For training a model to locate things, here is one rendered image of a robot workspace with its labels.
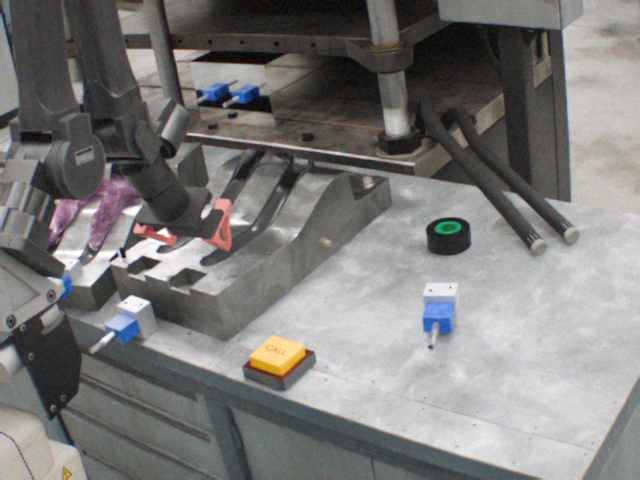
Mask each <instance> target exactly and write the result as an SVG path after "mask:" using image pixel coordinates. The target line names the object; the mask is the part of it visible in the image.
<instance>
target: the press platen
mask: <svg viewBox="0 0 640 480"><path fill-rule="evenodd" d="M163 2H164V7H165V12H166V17H167V22H168V27H169V32H170V37H171V42H172V47H173V50H210V51H242V52H268V53H290V54H309V55H327V56H343V57H351V58H353V59H354V60H356V61H357V62H359V63H360V64H361V65H363V66H364V67H366V68H367V69H369V70H370V71H371V72H374V73H378V74H393V73H398V72H401V71H403V70H405V69H407V68H408V67H410V65H411V64H412V62H413V49H414V44H416V43H417V42H419V41H421V40H423V39H424V38H426V37H428V36H430V35H431V34H433V33H435V32H437V31H439V30H440V29H442V28H444V27H446V26H448V25H449V24H451V23H453V21H442V20H440V15H439V7H438V2H434V0H394V3H395V10H396V17H397V24H398V31H399V39H400V42H399V43H397V44H395V45H391V46H374V45H373V42H372V35H371V28H370V22H369V15H368V8H367V2H366V0H165V1H163ZM120 23H121V28H122V32H123V37H124V42H125V46H126V49H153V47H152V42H151V37H150V32H149V28H148V23H147V18H146V13H145V9H143V10H141V11H138V12H136V13H134V14H131V15H129V16H127V17H124V18H122V19H120ZM66 47H67V56H68V59H72V58H75V57H77V53H76V48H75V44H74V39H73V38H70V39H67V40H66Z"/></svg>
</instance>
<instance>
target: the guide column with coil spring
mask: <svg viewBox="0 0 640 480"><path fill-rule="evenodd" d="M143 3H144V8H145V13H146V18H147V23H148V28H149V32H150V37H151V42H152V47H153V52H154V56H155V61H156V66H157V70H158V75H159V80H160V85H161V89H162V94H163V98H164V99H174V100H175V101H176V103H177V104H178V105H180V106H182V107H184V108H185V105H184V100H183V95H182V90H181V86H180V81H179V76H178V71H177V66H176V62H175V57H174V52H173V47H172V42H171V37H170V32H169V27H168V22H167V17H166V12H165V7H164V2H163V0H143Z"/></svg>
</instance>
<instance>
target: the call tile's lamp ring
mask: <svg viewBox="0 0 640 480"><path fill-rule="evenodd" d="M304 349H305V348H304ZM305 352H307V354H306V355H305V356H304V357H303V358H302V359H300V360H299V361H298V362H297V363H296V364H295V365H294V366H293V367H292V368H291V369H289V370H288V371H287V372H286V373H285V374H284V375H283V376H279V375H276V374H273V373H270V372H267V371H264V370H261V369H258V368H255V367H253V366H250V365H249V364H250V360H249V361H248V362H246V363H245V364H244V365H243V366H242V367H244V368H247V369H250V370H253V371H255V372H258V373H261V374H264V375H267V376H270V377H273V378H276V379H279V380H282V381H283V380H284V379H285V378H286V377H288V376H289V375H290V374H291V373H292V372H293V371H294V370H295V369H296V368H297V367H298V366H300V365H301V364H302V363H303V362H304V361H305V360H306V359H307V358H308V357H309V356H310V355H312V354H313V353H314V351H312V350H309V349H305Z"/></svg>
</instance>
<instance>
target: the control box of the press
mask: <svg viewBox="0 0 640 480"><path fill-rule="evenodd" d="M434 2H438V7H439V15H440V20H442V21H453V22H468V23H470V25H471V26H476V27H477V28H479V36H480V41H481V45H482V48H483V51H484V53H485V55H486V57H487V59H488V61H489V62H490V64H491V65H492V67H493V68H494V70H495V71H496V73H497V74H498V76H499V78H500V80H501V81H502V86H503V98H504V109H505V121H506V134H507V147H508V160H509V167H510V168H511V169H512V170H513V171H515V172H516V173H517V174H518V175H519V176H520V177H521V178H522V179H523V180H525V181H526V182H527V183H528V184H529V185H530V186H531V187H532V188H533V189H534V190H536V191H537V192H538V193H539V194H540V195H541V183H540V163H539V145H538V129H537V114H536V100H535V86H534V73H533V61H532V50H531V43H532V42H533V40H534V38H535V37H536V35H537V33H538V32H539V30H540V29H541V28H543V29H554V30H563V29H565V28H566V27H567V26H569V25H570V24H571V23H573V22H574V21H575V20H577V19H578V18H579V17H581V16H582V15H583V14H584V9H583V0H434ZM486 27H488V28H489V29H490V31H491V32H492V33H493V35H494V36H495V38H496V39H497V40H498V45H499V55H500V64H499V62H498V61H497V59H496V58H495V56H494V55H493V53H492V51H491V49H490V46H489V43H488V39H487V32H486Z"/></svg>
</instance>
